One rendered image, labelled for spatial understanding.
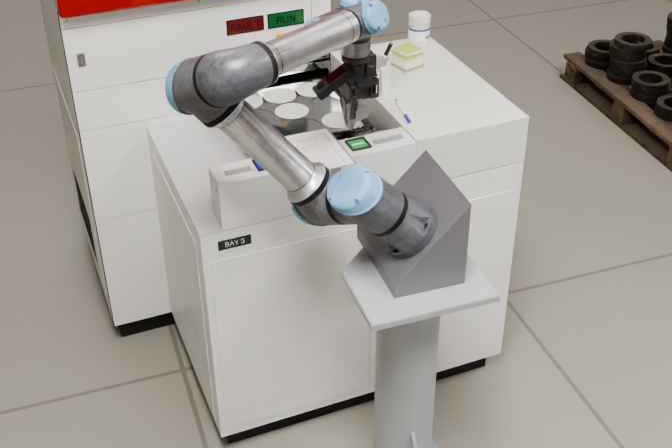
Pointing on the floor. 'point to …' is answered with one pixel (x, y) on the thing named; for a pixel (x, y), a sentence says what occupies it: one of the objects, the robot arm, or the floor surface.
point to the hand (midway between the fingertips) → (347, 125)
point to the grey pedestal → (408, 347)
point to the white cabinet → (309, 307)
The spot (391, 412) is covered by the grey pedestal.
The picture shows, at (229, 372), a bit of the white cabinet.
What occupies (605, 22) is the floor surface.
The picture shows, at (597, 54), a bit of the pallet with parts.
